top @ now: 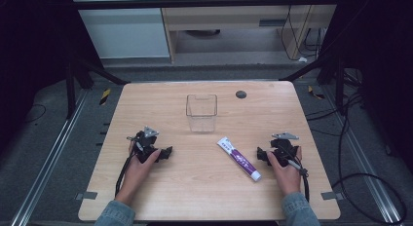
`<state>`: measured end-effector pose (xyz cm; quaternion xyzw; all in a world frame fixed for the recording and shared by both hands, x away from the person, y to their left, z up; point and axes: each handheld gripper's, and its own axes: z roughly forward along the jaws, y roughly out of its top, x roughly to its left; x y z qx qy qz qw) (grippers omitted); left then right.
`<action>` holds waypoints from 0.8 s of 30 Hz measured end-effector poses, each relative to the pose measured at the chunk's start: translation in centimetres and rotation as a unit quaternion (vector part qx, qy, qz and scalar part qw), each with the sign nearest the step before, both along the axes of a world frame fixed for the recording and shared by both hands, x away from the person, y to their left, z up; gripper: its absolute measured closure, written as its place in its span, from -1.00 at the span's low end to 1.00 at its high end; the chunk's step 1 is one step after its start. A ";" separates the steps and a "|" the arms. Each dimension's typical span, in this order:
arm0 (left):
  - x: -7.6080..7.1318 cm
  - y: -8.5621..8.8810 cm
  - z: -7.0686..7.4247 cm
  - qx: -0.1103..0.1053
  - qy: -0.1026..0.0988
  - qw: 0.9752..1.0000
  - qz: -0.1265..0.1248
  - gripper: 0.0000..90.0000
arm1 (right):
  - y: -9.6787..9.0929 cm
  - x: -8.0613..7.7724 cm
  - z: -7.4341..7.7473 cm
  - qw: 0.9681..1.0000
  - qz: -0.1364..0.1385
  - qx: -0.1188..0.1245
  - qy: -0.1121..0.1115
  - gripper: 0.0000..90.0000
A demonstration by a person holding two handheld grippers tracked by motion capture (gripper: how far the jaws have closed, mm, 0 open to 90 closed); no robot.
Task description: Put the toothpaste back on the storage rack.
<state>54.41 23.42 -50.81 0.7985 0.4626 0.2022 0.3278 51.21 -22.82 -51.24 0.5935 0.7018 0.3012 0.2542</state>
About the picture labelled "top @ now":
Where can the black horizontal frame bar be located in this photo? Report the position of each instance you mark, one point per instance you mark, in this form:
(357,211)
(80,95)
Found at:
(195,4)

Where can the grey tape piece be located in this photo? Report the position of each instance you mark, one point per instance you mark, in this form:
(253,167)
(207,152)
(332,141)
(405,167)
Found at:
(331,195)
(86,195)

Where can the person's right hand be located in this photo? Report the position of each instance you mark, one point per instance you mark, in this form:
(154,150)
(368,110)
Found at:
(287,177)

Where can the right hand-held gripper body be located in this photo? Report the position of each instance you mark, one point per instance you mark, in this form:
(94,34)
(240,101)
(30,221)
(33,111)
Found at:
(283,146)

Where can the silver floor rail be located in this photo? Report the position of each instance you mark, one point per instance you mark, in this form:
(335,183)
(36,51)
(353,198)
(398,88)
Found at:
(48,161)
(360,154)

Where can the white cabinet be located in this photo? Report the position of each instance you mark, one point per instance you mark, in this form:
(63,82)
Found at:
(123,31)

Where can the grey round table grommet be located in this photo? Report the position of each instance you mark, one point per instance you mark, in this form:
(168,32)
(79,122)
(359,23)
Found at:
(241,94)

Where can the person's left hand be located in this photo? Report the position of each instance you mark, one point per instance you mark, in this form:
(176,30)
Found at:
(138,172)

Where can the white and purple toothpaste tube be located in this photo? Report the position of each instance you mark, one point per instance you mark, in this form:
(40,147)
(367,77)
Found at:
(240,159)

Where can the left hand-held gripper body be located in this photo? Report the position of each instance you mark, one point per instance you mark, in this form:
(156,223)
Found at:
(145,144)

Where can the yellow and black tape strip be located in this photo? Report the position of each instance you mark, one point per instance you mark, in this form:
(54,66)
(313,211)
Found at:
(315,93)
(105,96)

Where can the light wooden desk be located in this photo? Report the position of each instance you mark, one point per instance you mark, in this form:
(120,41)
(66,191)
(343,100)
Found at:
(227,21)

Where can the clear plastic container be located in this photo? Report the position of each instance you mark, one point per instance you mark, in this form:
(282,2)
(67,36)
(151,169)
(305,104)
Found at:
(201,114)

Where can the black metal stand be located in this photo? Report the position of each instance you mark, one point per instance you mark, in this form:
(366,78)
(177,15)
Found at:
(78,73)
(328,68)

